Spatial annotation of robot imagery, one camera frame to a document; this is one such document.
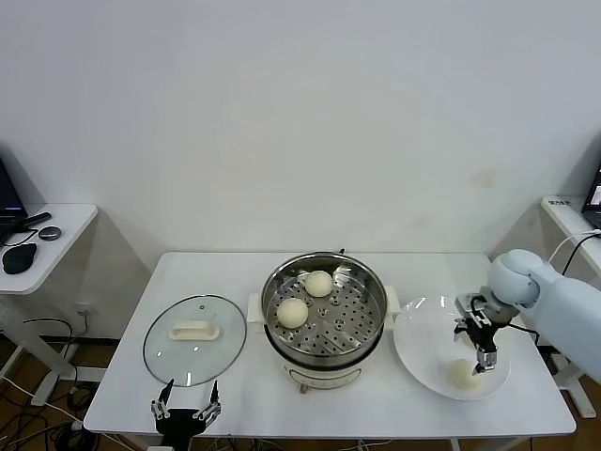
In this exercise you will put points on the white round plate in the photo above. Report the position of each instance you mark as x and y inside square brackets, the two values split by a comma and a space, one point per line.
[422, 347]

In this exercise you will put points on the cream electric cooker base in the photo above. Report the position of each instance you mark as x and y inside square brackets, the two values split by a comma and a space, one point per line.
[324, 376]

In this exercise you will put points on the black bar device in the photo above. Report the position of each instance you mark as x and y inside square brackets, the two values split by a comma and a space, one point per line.
[36, 220]

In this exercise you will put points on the black laptop with bright window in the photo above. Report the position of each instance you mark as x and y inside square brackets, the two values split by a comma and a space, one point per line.
[594, 192]

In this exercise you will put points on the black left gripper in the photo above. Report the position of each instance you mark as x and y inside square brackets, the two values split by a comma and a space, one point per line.
[178, 420]

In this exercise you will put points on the white steamed baozi bun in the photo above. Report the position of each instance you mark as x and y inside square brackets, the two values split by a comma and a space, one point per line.
[318, 284]
[462, 375]
[292, 313]

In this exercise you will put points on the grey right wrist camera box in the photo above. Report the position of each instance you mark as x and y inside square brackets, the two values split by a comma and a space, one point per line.
[469, 305]

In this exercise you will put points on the white side desk with mouse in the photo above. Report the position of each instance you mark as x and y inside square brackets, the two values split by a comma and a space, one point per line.
[56, 263]

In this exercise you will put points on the stainless steel steamer basket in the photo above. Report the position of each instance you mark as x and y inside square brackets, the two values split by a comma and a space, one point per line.
[347, 324]

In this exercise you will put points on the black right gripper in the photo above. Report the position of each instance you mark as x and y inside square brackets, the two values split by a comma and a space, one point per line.
[481, 336]

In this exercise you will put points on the white wall socket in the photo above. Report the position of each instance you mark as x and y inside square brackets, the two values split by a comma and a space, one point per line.
[84, 310]

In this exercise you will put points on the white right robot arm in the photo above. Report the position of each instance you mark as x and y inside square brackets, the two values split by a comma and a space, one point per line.
[563, 310]

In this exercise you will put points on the black computer mouse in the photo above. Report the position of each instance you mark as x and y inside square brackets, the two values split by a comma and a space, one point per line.
[19, 258]

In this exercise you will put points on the white floor power strip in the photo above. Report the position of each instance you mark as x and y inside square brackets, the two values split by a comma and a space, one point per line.
[76, 425]

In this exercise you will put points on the black laptop purple screen glow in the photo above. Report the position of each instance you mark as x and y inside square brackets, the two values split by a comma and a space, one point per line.
[9, 188]

